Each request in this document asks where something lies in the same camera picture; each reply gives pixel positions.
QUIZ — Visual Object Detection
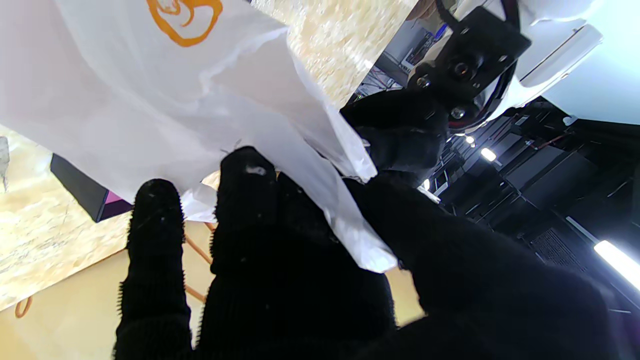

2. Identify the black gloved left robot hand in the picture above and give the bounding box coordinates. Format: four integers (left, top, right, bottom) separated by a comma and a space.
340, 90, 451, 188

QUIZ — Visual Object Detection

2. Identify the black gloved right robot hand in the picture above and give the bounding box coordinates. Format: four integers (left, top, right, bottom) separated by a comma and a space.
114, 146, 621, 360

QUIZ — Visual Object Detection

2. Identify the white plastic bag orange logo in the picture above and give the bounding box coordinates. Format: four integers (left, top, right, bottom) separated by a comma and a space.
0, 0, 398, 275

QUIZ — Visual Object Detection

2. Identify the black gift box pink inside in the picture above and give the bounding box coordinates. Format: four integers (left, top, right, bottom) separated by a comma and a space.
50, 152, 136, 223

